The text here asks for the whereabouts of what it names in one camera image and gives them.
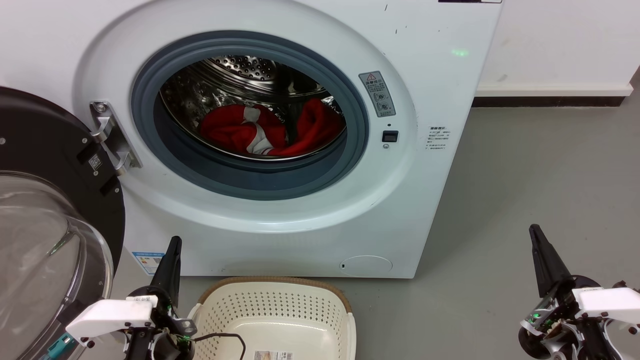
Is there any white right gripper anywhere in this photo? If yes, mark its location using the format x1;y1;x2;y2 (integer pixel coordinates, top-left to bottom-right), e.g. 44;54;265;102
529;224;640;321

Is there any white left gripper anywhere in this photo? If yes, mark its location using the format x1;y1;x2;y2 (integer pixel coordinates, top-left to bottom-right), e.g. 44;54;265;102
66;236;197;347

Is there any red and white garment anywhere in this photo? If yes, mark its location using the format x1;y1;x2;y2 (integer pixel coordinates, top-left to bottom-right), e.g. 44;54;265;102
199;97;346;158

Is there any cream plastic laundry basket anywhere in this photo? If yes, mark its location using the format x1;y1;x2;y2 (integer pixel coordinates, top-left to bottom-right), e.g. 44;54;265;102
187;276;357;360

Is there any washing machine glass door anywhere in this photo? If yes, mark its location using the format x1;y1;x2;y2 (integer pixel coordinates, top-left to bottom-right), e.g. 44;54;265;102
0;86;126;360

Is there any stainless steel washing machine drum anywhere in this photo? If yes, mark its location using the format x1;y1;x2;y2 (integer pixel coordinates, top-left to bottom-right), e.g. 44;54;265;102
159;55;348;162

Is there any blue white energy sticker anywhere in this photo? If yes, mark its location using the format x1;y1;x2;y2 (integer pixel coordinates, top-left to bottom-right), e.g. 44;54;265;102
131;251;166;276

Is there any grey rubber door gasket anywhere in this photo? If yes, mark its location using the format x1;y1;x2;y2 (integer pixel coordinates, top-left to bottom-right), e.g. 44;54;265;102
131;30;371;201

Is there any silver door hinge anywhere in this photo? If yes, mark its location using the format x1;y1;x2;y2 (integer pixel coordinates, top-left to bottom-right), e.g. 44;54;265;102
89;100;143;177

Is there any white front-load washing machine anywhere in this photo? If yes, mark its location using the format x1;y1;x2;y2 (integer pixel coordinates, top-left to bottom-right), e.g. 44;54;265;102
0;0;505;279

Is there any grey warning sticker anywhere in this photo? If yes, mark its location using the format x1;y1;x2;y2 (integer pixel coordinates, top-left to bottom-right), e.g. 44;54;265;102
358;70;397;118

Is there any teal cable plug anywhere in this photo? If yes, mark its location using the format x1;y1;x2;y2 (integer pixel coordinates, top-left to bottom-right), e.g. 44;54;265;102
42;335;76;360

